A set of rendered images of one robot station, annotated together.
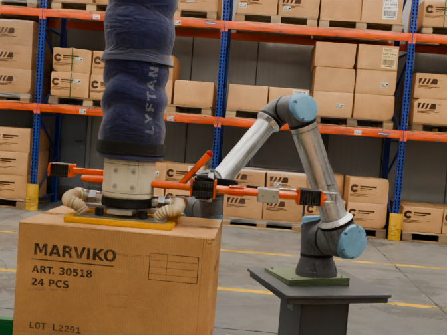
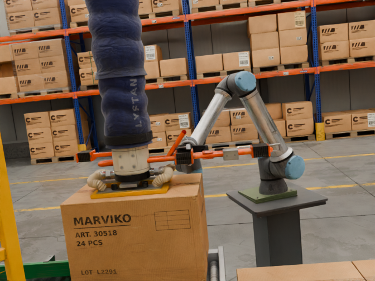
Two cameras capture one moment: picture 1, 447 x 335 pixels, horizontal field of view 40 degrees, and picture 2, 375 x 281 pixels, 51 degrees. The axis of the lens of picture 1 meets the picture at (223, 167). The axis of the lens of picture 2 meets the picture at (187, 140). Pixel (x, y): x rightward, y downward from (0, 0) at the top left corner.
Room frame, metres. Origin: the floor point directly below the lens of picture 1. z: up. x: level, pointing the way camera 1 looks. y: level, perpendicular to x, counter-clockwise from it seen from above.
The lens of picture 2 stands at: (0.23, -0.05, 1.54)
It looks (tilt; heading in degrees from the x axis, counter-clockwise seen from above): 8 degrees down; 3
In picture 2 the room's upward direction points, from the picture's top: 6 degrees counter-clockwise
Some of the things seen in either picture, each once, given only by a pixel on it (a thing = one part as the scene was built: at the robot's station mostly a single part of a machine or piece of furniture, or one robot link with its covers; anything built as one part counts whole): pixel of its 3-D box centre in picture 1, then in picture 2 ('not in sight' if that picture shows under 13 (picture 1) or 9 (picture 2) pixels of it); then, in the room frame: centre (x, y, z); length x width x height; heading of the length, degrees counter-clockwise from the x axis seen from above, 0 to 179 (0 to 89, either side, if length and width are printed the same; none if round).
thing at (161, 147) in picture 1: (131, 147); (128, 136); (2.04, 0.31, 1.32); 0.23 x 0.23 x 0.04
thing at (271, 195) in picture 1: (267, 195); (230, 154); (2.03, -0.15, 1.20); 0.07 x 0.07 x 0.04; 89
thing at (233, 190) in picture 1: (190, 183); (174, 153); (2.15, 0.11, 1.21); 0.93 x 0.30 x 0.04; 89
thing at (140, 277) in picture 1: (125, 278); (142, 227); (2.04, 0.30, 0.88); 0.60 x 0.40 x 0.40; 87
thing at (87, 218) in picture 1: (120, 217); (129, 188); (1.94, 0.31, 1.10); 0.34 x 0.10 x 0.05; 89
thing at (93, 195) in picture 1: (127, 201); (133, 174); (2.04, 0.31, 1.14); 0.34 x 0.25 x 0.06; 89
